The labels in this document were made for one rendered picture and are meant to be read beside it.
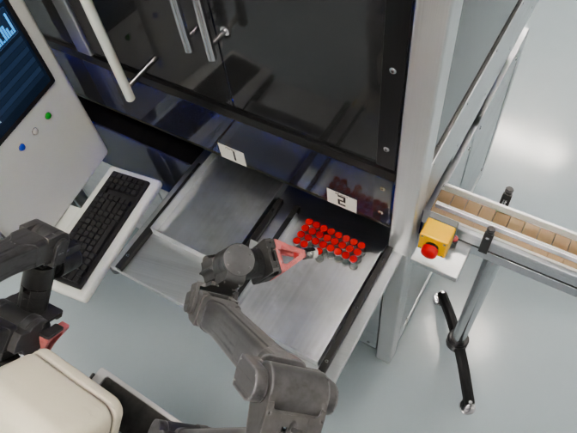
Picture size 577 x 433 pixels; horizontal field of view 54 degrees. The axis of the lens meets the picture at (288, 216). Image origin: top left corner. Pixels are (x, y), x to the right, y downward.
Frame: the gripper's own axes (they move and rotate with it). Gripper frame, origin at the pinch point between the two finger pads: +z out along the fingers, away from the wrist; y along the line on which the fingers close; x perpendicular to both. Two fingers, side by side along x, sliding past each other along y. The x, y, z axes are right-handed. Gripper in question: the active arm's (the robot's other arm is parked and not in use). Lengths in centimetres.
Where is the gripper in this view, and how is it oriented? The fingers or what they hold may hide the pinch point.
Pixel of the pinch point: (299, 255)
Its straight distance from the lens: 113.2
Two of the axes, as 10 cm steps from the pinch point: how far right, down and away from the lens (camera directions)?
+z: 8.7, -1.1, 4.9
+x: 2.6, 9.3, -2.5
